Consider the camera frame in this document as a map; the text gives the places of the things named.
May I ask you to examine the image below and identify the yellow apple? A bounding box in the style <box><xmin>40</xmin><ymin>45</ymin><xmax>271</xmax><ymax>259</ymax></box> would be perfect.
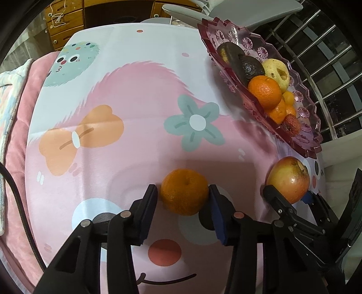
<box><xmin>262</xmin><ymin>58</ymin><xmax>290</xmax><ymax>92</ymax></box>

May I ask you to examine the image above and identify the red apple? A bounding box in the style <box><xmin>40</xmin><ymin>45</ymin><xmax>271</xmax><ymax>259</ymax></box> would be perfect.
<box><xmin>267</xmin><ymin>156</ymin><xmax>311</xmax><ymax>204</ymax></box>

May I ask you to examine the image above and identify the white charging cable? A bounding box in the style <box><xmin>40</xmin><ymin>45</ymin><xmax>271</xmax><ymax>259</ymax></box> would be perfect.
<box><xmin>48</xmin><ymin>3</ymin><xmax>70</xmax><ymax>27</ymax></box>

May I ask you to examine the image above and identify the dark brown fruit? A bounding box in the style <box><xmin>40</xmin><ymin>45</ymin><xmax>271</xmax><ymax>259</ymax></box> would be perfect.
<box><xmin>216</xmin><ymin>42</ymin><xmax>245</xmax><ymax>70</ymax></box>

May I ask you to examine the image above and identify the black cable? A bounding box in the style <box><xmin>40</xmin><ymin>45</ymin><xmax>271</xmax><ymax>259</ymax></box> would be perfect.
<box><xmin>0</xmin><ymin>162</ymin><xmax>46</xmax><ymax>270</ymax></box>

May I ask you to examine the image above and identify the pink glass fruit plate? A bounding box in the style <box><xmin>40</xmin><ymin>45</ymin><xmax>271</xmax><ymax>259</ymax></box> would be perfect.
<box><xmin>197</xmin><ymin>17</ymin><xmax>324</xmax><ymax>159</ymax></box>

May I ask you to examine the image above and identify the dark avocado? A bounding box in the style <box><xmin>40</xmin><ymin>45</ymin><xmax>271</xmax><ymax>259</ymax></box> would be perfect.
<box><xmin>239</xmin><ymin>55</ymin><xmax>265</xmax><ymax>81</ymax></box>

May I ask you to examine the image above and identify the tangerine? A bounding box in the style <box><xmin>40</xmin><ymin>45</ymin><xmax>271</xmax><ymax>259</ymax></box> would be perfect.
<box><xmin>267</xmin><ymin>99</ymin><xmax>287</xmax><ymax>125</ymax></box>
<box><xmin>160</xmin><ymin>169</ymin><xmax>210</xmax><ymax>217</ymax></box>

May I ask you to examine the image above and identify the cartoon printed mat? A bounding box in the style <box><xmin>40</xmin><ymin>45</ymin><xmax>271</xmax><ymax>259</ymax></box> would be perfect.
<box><xmin>24</xmin><ymin>23</ymin><xmax>326</xmax><ymax>294</ymax></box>

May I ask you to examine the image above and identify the wooden desk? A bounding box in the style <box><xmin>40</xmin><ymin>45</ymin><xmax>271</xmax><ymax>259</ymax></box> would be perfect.
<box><xmin>44</xmin><ymin>0</ymin><xmax>170</xmax><ymax>53</ymax></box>

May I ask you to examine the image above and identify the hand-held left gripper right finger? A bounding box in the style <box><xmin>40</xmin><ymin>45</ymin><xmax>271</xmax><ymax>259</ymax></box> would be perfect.
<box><xmin>208</xmin><ymin>184</ymin><xmax>320</xmax><ymax>294</ymax></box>

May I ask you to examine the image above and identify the pink quilt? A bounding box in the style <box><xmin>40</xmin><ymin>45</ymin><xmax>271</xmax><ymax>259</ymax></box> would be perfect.
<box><xmin>0</xmin><ymin>52</ymin><xmax>57</xmax><ymax>283</ymax></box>

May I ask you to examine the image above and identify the metal window grille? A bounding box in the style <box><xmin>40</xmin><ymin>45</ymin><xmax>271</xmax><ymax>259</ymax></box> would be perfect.
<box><xmin>249</xmin><ymin>8</ymin><xmax>362</xmax><ymax>142</ymax></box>

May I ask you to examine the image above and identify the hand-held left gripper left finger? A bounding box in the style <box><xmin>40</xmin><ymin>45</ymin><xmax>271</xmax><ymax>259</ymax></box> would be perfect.
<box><xmin>34</xmin><ymin>184</ymin><xmax>158</xmax><ymax>294</ymax></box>

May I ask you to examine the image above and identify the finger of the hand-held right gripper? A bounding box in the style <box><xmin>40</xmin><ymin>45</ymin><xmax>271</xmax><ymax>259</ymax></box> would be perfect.
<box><xmin>262</xmin><ymin>184</ymin><xmax>340</xmax><ymax>256</ymax></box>
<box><xmin>301</xmin><ymin>191</ymin><xmax>341</xmax><ymax>227</ymax></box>

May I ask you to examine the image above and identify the large orange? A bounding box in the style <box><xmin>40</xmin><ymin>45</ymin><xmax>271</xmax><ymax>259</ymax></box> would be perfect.
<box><xmin>247</xmin><ymin>75</ymin><xmax>285</xmax><ymax>109</ymax></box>

